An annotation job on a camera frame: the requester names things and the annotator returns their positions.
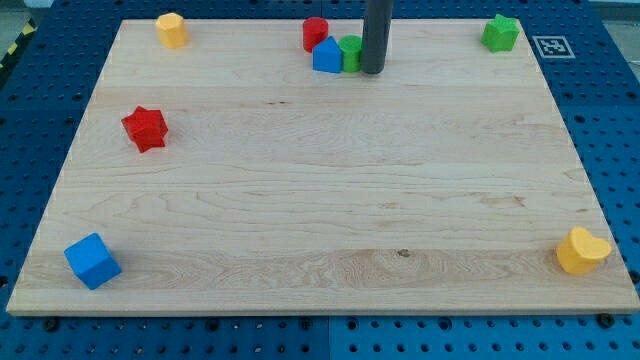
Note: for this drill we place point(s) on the red star block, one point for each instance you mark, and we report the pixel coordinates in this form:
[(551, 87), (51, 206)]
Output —
[(146, 128)]

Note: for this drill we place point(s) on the yellow heart block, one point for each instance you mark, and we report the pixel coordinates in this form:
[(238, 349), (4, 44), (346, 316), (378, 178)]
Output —
[(580, 252)]

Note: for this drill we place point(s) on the blue triangular block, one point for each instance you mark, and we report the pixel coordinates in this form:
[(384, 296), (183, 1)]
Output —
[(327, 56)]

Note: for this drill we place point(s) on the blue cube block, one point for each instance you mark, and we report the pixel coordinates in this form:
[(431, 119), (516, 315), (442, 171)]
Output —
[(92, 262)]

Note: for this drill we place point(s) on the green cylinder block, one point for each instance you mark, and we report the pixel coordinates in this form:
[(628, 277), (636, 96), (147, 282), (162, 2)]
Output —
[(351, 47)]

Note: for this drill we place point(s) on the yellow hexagon block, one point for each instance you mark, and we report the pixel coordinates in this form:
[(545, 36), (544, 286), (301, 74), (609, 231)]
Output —
[(171, 30)]

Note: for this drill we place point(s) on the green star block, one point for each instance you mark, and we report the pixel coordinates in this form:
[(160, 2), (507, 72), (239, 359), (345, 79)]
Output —
[(500, 33)]

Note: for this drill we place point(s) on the white fiducial marker tag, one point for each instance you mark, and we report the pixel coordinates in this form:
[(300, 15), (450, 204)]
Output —
[(553, 47)]

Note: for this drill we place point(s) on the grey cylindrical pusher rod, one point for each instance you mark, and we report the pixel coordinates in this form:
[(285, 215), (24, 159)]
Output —
[(375, 35)]

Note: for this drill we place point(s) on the red cylinder block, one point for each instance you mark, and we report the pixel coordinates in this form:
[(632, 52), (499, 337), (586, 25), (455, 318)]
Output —
[(315, 30)]

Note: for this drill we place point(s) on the light wooden board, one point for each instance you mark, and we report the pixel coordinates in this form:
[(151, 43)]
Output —
[(440, 186)]

